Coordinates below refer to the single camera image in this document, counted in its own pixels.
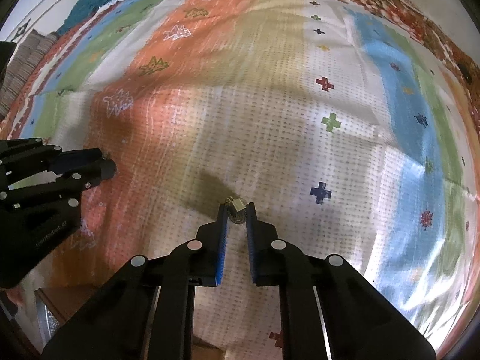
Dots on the silver metal tin box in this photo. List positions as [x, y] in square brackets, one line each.
[52, 311]

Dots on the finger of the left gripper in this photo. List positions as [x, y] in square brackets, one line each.
[16, 151]
[76, 170]

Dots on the striped brown pillow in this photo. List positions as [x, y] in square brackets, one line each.
[26, 59]

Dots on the small gold ring charm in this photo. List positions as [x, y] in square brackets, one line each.
[236, 209]

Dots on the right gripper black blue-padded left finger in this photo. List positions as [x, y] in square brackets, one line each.
[145, 311]

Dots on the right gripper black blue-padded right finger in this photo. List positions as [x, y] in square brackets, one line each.
[328, 309]

